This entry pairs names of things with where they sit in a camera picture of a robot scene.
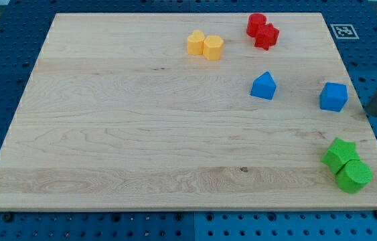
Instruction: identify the red star block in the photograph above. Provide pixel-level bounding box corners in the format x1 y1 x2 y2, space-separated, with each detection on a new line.
254 23 279 50

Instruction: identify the light wooden board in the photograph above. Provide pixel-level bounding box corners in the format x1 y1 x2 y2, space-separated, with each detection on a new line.
0 13 377 212

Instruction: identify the white fiducial marker tag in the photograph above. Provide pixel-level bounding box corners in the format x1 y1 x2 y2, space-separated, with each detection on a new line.
330 23 359 39

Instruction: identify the blue cube block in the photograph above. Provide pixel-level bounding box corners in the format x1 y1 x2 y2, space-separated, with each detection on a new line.
319 82 348 112

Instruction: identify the yellow heart block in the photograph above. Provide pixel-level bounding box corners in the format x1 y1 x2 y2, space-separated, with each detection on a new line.
187 29 206 55

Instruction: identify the black board stop bolt left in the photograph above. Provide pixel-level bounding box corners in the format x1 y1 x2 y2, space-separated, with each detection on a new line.
2 212 14 223

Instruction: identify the yellow hexagon block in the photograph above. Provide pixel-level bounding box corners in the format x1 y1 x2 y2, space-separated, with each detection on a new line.
203 35 224 60

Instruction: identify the red cylinder block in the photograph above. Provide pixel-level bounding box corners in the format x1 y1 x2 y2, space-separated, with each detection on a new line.
246 13 267 37

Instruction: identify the green cylinder block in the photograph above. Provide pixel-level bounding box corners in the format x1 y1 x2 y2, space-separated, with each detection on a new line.
336 160 372 193

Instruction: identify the green star block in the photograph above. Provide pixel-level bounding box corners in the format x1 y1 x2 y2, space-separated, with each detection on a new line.
321 137 360 174

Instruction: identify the blue triangle block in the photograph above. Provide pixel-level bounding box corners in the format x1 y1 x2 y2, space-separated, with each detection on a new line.
250 72 277 100

